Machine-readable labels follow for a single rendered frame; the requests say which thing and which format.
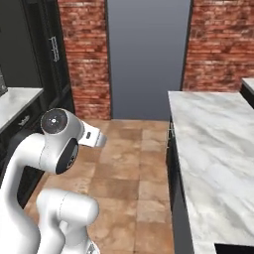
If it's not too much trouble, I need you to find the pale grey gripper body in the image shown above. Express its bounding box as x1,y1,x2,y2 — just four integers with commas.
93,129,109,149

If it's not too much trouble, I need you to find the grey appliance on counter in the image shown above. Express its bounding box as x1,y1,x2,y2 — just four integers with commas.
0,67,9,98

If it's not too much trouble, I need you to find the tall black cupboard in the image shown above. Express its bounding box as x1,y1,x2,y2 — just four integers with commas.
21,0,75,114

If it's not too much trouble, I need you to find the black island cabinet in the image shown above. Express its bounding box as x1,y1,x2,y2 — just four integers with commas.
166,113,196,254

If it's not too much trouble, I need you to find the black cabinet with marble top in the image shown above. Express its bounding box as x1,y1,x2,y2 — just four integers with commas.
239,77,254,109

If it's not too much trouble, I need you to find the black inset basin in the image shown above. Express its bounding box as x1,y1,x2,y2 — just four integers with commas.
213,242,254,254

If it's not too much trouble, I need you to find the pale island cabinet handle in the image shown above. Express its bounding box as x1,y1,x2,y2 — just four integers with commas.
168,121,176,141

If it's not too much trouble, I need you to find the silver drawer handle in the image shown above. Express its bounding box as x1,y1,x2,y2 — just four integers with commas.
17,114,31,127

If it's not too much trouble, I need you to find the grey door with dark frame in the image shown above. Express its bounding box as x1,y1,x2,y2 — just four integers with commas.
104,0,194,121

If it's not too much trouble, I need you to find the silver cupboard handle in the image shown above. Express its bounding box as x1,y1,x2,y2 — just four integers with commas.
48,35,61,63

